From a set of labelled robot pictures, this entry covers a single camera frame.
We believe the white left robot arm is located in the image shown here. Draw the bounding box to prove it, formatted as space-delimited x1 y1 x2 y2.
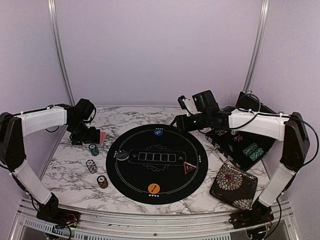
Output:
0 98 101 224

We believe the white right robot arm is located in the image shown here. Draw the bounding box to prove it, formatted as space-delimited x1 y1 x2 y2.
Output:
172 90 310 228

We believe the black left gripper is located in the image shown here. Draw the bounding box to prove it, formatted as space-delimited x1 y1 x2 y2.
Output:
68 120 100 145

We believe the blue small blind button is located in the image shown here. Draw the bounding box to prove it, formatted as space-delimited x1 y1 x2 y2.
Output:
153 129 164 136

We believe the black white poker chip stack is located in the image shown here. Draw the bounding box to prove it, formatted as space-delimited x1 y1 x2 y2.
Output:
85 159 98 174

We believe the red triangular marker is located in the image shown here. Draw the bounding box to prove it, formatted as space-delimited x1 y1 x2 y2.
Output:
183 162 197 175

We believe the black poker chip case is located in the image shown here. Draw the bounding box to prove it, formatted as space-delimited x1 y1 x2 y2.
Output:
205 129 276 171

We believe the red poker chip stack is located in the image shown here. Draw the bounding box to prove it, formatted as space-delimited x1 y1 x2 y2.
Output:
96 175 109 189

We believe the silver dealer button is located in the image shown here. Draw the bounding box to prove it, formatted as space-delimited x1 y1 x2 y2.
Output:
116 150 130 162

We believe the round black poker mat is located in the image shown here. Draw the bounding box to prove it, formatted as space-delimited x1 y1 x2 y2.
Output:
105 124 209 205

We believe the floral fabric pouch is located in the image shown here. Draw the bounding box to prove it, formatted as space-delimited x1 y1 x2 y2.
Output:
209 163 258 211

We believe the red playing card deck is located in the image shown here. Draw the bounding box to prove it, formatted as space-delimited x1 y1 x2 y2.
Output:
99 131 107 144

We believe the orange big blind button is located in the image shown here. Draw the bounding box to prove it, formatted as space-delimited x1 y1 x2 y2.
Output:
148 183 160 195

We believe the green poker chip stack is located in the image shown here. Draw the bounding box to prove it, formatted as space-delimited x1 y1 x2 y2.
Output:
88 143 100 157

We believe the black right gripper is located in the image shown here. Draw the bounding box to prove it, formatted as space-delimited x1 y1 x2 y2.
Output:
170 111 210 133

